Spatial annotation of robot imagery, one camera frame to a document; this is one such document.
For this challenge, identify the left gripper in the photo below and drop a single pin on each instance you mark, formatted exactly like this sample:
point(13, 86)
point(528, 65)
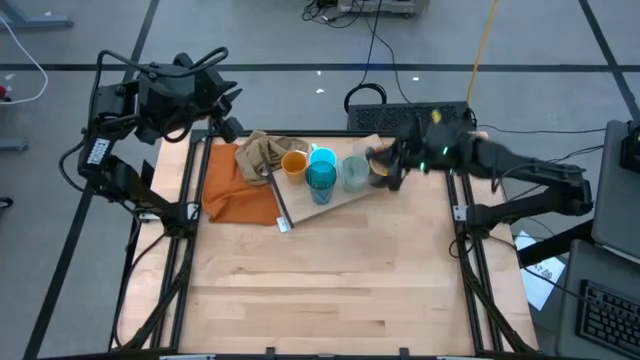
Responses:
point(175, 97)

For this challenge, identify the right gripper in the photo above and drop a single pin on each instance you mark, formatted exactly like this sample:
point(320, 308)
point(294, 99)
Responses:
point(435, 147)

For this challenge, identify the dark mug yellow inside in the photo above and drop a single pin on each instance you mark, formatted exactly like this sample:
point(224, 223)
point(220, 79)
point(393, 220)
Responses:
point(378, 167)

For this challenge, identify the orange plastic cup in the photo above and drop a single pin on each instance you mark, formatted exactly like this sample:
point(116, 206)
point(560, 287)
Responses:
point(294, 165)

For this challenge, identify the green plastic cup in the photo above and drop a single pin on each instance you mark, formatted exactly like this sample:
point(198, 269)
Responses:
point(355, 174)

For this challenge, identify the light blue ceramic mug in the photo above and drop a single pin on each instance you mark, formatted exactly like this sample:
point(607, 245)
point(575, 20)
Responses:
point(322, 154)

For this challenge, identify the blue faceted plastic tumbler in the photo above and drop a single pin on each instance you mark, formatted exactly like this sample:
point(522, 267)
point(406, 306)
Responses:
point(321, 180)

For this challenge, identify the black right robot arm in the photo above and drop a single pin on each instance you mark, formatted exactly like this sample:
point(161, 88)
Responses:
point(525, 185)

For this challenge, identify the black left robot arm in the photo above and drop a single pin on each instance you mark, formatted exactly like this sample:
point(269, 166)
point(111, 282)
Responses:
point(125, 185)

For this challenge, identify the wooden shelf black metal legs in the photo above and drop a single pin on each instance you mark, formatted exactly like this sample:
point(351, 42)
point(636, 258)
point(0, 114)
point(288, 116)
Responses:
point(300, 200)

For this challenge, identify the tan cloth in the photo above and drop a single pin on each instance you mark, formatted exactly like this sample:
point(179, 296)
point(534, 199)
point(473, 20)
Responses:
point(260, 155)

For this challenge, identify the black perforated computer case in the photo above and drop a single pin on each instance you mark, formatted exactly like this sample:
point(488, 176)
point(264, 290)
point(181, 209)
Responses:
point(385, 117)

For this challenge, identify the orange cloth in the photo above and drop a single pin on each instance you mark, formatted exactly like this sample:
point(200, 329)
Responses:
point(230, 195)

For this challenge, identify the gray equipment cart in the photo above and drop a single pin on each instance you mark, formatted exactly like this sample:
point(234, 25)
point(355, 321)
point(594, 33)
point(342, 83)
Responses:
point(380, 6)

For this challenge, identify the white paper sheet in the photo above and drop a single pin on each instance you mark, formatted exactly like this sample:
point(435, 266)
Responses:
point(542, 280)

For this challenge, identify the gray desk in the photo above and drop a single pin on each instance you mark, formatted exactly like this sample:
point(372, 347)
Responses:
point(572, 270)

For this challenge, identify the gray computer monitor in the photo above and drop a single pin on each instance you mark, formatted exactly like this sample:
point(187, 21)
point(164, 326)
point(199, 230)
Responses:
point(617, 200)

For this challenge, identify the red stool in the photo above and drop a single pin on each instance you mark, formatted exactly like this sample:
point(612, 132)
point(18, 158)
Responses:
point(4, 92)

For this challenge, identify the black keyboard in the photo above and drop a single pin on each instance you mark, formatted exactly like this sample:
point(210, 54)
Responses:
point(610, 320)

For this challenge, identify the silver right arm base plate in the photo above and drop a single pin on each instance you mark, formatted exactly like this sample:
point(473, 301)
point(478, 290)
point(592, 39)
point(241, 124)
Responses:
point(459, 212)

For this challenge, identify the black metal table frame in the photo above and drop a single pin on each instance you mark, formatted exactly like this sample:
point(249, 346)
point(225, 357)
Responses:
point(320, 133)

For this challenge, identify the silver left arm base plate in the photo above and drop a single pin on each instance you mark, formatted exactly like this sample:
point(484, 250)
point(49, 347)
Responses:
point(192, 211)

